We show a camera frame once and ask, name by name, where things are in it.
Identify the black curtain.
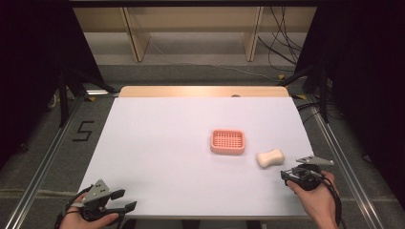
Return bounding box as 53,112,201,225
0,0,107,170
294,0,405,211

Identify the pink soap dish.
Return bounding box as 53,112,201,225
209,128,246,156

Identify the person's left hand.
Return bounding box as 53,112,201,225
58,192,120,229

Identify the wooden table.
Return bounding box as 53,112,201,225
118,85,290,98

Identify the cream soap bar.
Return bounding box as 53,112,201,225
256,148,286,169

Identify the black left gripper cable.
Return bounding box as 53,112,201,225
54,185,94,229

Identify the aluminium floor rail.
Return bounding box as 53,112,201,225
3,94,84,229
306,94,387,229

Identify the white table sheet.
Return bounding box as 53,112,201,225
77,96,315,219

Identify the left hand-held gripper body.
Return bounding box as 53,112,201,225
78,178,113,222

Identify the beige wooden shelf unit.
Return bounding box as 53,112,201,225
72,6,319,64

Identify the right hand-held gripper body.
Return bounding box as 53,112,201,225
288,155,335,192

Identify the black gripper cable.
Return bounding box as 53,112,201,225
54,185,94,229
318,173,348,229

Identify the person's right hand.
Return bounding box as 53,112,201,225
286,171,340,229

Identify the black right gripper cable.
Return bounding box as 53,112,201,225
318,173,348,229

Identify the bundle of black cables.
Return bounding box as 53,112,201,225
257,6,304,73

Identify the thin white floor cable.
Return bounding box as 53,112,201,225
148,40,282,82

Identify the black metal stand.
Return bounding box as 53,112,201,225
279,62,330,124
57,62,117,129

